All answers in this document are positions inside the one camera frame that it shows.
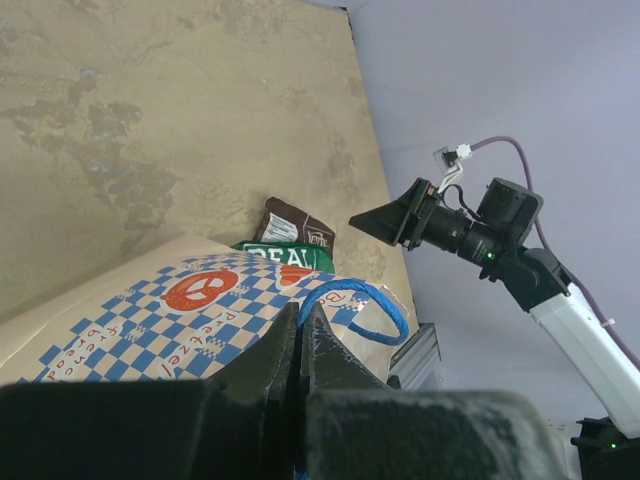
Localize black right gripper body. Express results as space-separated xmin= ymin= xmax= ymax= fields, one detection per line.
xmin=392 ymin=178 xmax=503 ymax=268

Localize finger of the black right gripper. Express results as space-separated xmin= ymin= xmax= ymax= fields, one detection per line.
xmin=348 ymin=180 xmax=420 ymax=245

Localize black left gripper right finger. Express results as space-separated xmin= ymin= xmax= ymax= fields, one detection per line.
xmin=301 ymin=306 xmax=558 ymax=479

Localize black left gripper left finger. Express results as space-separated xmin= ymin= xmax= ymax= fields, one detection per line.
xmin=1 ymin=304 xmax=299 ymax=479

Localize green chips bag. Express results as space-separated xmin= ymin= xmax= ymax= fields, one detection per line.
xmin=232 ymin=241 xmax=335 ymax=274

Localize brown chips bag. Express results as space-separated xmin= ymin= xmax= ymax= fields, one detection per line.
xmin=254 ymin=197 xmax=336 ymax=255

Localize blue checkered paper bag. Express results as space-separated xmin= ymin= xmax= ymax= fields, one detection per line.
xmin=1 ymin=236 xmax=411 ymax=384

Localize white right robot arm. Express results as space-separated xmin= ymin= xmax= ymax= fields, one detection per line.
xmin=349 ymin=178 xmax=639 ymax=479

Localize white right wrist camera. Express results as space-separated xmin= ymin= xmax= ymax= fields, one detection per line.
xmin=433 ymin=144 xmax=472 ymax=193

